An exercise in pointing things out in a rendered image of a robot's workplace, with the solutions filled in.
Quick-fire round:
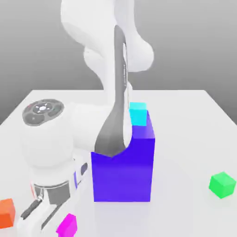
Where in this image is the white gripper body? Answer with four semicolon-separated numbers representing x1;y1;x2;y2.
17;201;65;237

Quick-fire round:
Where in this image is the small orange cube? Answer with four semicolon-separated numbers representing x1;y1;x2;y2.
0;198;16;229

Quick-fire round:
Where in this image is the small magenta cube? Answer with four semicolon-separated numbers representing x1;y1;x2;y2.
56;213;77;237

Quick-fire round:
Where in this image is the small cyan cube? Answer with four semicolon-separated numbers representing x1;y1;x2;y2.
129;102;148;127

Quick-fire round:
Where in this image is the small green cube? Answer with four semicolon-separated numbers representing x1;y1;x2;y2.
208;171;237;200

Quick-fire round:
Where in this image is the large blue box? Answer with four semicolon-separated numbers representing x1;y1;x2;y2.
91;110;156;203

